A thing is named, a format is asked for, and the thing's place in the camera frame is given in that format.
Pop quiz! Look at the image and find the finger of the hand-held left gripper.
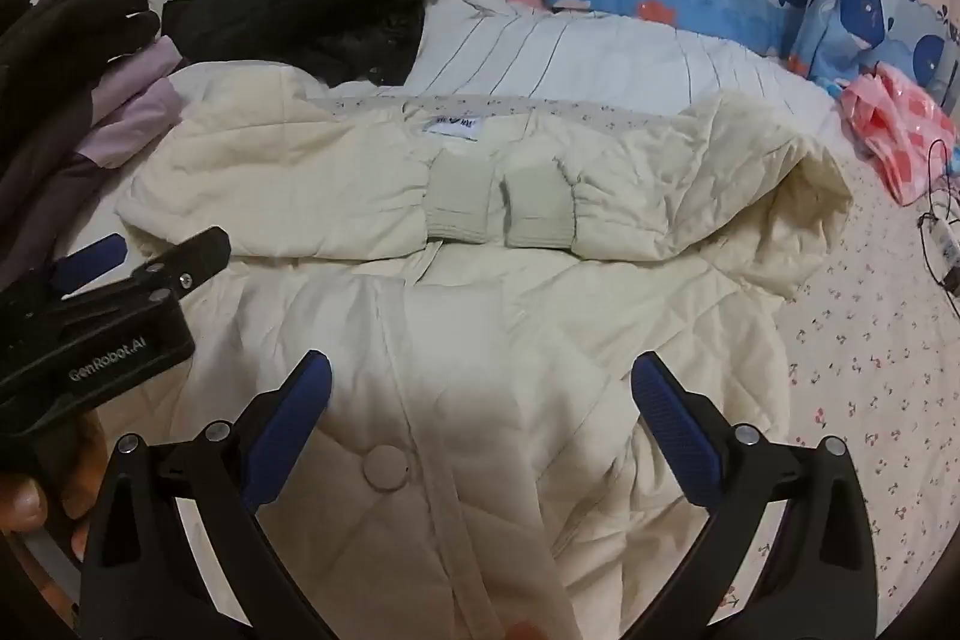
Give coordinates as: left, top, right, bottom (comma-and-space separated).
131, 226, 232, 304
45, 233, 125, 300

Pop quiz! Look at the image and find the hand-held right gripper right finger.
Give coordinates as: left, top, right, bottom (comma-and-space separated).
630, 351, 886, 640

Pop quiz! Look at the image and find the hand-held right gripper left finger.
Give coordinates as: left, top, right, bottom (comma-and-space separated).
79, 350, 335, 640

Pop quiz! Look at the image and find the cream quilted blanket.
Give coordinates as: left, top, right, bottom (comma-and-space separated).
112, 62, 856, 640

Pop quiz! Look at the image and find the person's left hand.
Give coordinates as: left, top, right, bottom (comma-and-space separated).
0, 411, 106, 562

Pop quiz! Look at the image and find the lilac purple jacket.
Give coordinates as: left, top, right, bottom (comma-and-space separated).
0, 36, 185, 240

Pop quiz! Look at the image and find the cherry print bed sheet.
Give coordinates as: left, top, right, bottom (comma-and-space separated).
322, 92, 960, 640

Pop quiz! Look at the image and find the black fleece garment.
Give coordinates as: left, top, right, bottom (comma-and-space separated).
0, 0, 162, 191

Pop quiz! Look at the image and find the black jacket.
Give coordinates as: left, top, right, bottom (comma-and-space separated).
161, 0, 455, 86

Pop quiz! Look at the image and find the pink plastic bag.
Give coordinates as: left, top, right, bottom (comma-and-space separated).
836, 62, 960, 206

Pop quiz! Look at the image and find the white striped duvet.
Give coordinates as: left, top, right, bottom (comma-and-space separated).
71, 0, 845, 281

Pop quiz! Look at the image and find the power strip with cables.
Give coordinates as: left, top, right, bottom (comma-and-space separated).
916, 137, 960, 296

